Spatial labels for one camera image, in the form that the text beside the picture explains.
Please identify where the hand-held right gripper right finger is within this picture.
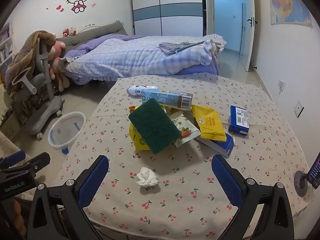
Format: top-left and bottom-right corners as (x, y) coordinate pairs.
(211, 154), (295, 240)

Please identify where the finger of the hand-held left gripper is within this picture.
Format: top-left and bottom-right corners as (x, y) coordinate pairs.
(0, 150), (27, 169)
(15, 152), (51, 175)

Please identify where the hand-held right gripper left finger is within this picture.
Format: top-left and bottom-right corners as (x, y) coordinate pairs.
(26, 155), (110, 240)

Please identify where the white carrot print snack packet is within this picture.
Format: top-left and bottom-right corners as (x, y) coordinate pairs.
(170, 112), (200, 148)

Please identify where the white plastic bottle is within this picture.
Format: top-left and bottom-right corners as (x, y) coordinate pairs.
(127, 85), (158, 97)

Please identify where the clear bottle with blue label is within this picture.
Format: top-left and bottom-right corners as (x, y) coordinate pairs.
(141, 90), (194, 111)

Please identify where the person's left hand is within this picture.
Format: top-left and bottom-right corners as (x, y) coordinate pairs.
(10, 199), (25, 233)

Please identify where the flat blue and white box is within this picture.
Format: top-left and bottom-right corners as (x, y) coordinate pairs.
(195, 132), (236, 158)

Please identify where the white plastic basin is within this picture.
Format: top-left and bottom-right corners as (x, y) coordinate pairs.
(48, 112), (86, 155)

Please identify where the grey adjustable chair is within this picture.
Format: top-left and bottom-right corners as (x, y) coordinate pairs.
(5, 42), (63, 139)

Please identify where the cherry print tablecloth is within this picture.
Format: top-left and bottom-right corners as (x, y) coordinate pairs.
(54, 72), (317, 240)

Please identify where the crumpled white tissue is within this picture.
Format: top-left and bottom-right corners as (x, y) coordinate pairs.
(136, 167), (160, 187)

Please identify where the yellow snack packet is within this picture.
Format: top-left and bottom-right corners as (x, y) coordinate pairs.
(191, 104), (227, 141)

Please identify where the small blue box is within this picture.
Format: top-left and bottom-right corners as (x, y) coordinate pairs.
(228, 105), (250, 137)

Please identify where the yellow fruit print packet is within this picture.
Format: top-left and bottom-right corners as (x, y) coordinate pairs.
(129, 106), (153, 151)

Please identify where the round phone holder base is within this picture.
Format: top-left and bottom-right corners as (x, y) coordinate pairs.
(294, 170), (313, 198)

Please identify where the green scouring sponge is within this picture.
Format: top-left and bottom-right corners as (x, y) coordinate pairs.
(128, 98), (182, 155)

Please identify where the brown fleece blanket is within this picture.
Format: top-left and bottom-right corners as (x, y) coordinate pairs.
(5, 31), (57, 95)

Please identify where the bookshelf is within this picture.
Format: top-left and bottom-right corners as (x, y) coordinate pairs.
(0, 22), (14, 68)

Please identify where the pink plush toy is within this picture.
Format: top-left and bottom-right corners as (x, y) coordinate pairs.
(49, 40), (70, 92)

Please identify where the bed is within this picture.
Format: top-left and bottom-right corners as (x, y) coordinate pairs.
(56, 21), (227, 85)

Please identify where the purple checked quilt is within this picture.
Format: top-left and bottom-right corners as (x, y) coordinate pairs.
(59, 34), (227, 85)

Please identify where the grey striped folded cloth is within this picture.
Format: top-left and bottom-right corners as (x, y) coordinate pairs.
(159, 40), (213, 55)

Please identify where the grey headboard cushion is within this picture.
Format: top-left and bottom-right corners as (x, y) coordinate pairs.
(56, 21), (128, 52)

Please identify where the white door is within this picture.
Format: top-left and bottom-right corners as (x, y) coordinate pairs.
(244, 0), (258, 72)

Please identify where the white and teal wardrobe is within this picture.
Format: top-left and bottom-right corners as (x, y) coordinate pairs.
(129, 0), (208, 37)

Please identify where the white wall switch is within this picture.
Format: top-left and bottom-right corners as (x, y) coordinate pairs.
(294, 100), (305, 118)

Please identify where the wall map poster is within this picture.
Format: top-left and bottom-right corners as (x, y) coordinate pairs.
(267, 0), (314, 28)

